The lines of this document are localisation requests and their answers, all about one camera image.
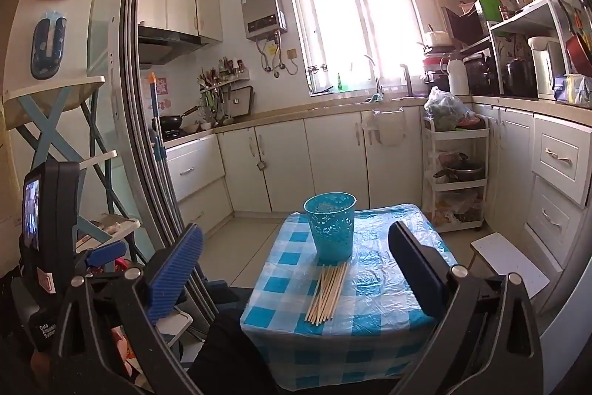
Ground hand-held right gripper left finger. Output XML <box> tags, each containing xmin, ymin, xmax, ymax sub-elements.
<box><xmin>50</xmin><ymin>223</ymin><xmax>218</xmax><ymax>395</ymax></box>

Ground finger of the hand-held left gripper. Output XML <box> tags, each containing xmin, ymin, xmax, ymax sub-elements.
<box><xmin>83</xmin><ymin>240</ymin><xmax>128</xmax><ymax>280</ymax></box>

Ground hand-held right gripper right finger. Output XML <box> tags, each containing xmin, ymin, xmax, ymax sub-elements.
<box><xmin>387</xmin><ymin>220</ymin><xmax>545</xmax><ymax>395</ymax></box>

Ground bundle of wooden chopsticks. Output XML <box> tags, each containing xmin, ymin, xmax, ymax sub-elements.
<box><xmin>304</xmin><ymin>262</ymin><xmax>351</xmax><ymax>325</ymax></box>

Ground blue perforated plastic basket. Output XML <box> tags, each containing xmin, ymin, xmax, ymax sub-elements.
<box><xmin>303</xmin><ymin>191</ymin><xmax>358</xmax><ymax>265</ymax></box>

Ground blue white checkered tablecloth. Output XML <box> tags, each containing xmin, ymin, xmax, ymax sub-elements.
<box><xmin>239</xmin><ymin>203</ymin><xmax>458</xmax><ymax>393</ymax></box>

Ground white storage trolley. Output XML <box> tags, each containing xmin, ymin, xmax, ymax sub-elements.
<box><xmin>422</xmin><ymin>115</ymin><xmax>490</xmax><ymax>234</ymax></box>

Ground white low stool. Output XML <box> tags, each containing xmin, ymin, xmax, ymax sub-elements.
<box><xmin>469</xmin><ymin>232</ymin><xmax>551</xmax><ymax>299</ymax></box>

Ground white base cabinet wide drawers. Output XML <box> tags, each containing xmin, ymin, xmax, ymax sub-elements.
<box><xmin>164</xmin><ymin>133</ymin><xmax>233</xmax><ymax>241</ymax></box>

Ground person's dark trouser leg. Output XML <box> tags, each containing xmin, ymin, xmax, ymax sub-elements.
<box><xmin>187</xmin><ymin>309</ymin><xmax>290</xmax><ymax>395</ymax></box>

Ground lidded pot in trolley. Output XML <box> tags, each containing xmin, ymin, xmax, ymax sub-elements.
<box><xmin>437</xmin><ymin>153</ymin><xmax>486</xmax><ymax>184</ymax></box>

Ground white base cabinets with doors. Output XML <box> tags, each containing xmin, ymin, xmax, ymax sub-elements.
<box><xmin>215</xmin><ymin>106</ymin><xmax>426</xmax><ymax>215</ymax></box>

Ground plastic bag of vegetables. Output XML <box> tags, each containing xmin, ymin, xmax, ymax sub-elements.
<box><xmin>423</xmin><ymin>86</ymin><xmax>478</xmax><ymax>132</ymax></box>

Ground blue hanging slippers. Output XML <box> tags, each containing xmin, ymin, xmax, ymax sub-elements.
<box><xmin>30</xmin><ymin>10</ymin><xmax>68</xmax><ymax>79</ymax></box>

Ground white base cabinet small drawers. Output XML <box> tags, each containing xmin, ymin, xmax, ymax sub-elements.
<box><xmin>472</xmin><ymin>99</ymin><xmax>592</xmax><ymax>259</ymax></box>

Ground metal sink faucet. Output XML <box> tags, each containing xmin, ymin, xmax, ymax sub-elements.
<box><xmin>400</xmin><ymin>63</ymin><xmax>415</xmax><ymax>98</ymax></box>

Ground white thermos jug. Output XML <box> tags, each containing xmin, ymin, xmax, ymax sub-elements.
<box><xmin>446</xmin><ymin>57</ymin><xmax>471</xmax><ymax>97</ymax></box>

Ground red rice cooker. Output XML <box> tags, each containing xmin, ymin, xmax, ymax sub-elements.
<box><xmin>422</xmin><ymin>55</ymin><xmax>452</xmax><ymax>93</ymax></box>

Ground black range hood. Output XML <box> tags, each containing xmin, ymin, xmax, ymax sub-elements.
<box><xmin>137</xmin><ymin>25</ymin><xmax>209</xmax><ymax>69</ymax></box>

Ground black cooking pot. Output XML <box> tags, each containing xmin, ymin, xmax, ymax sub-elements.
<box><xmin>502</xmin><ymin>57</ymin><xmax>538</xmax><ymax>98</ymax></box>

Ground white electric water boiler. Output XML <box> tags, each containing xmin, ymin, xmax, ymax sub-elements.
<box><xmin>527</xmin><ymin>36</ymin><xmax>568</xmax><ymax>101</ymax></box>

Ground kitchen window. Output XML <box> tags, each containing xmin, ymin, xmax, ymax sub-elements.
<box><xmin>286</xmin><ymin>0</ymin><xmax>428</xmax><ymax>97</ymax></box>

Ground red frying pan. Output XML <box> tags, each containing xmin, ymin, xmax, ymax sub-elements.
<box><xmin>564</xmin><ymin>29</ymin><xmax>592</xmax><ymax>77</ymax></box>

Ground white countertop shelf rack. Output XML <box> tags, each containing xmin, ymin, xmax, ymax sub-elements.
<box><xmin>488</xmin><ymin>0</ymin><xmax>592</xmax><ymax>100</ymax></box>

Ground glass sliding door frame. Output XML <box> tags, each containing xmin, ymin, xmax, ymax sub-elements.
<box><xmin>88</xmin><ymin>0</ymin><xmax>223</xmax><ymax>331</ymax></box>

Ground black wok with long handle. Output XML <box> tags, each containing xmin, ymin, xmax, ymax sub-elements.
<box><xmin>152</xmin><ymin>106</ymin><xmax>203</xmax><ymax>133</ymax></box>

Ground pink wall sticker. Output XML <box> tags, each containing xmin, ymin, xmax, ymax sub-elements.
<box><xmin>155</xmin><ymin>77</ymin><xmax>173</xmax><ymax>109</ymax></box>

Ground wall utensil rack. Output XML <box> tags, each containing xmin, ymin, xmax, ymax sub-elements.
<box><xmin>198</xmin><ymin>57</ymin><xmax>253</xmax><ymax>100</ymax></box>

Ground white wall cabinets over hood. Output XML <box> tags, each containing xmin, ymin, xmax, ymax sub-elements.
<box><xmin>137</xmin><ymin>0</ymin><xmax>224</xmax><ymax>44</ymax></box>

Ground silver wall water heater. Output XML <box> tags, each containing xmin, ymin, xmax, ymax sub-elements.
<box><xmin>239</xmin><ymin>0</ymin><xmax>287</xmax><ymax>41</ymax></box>

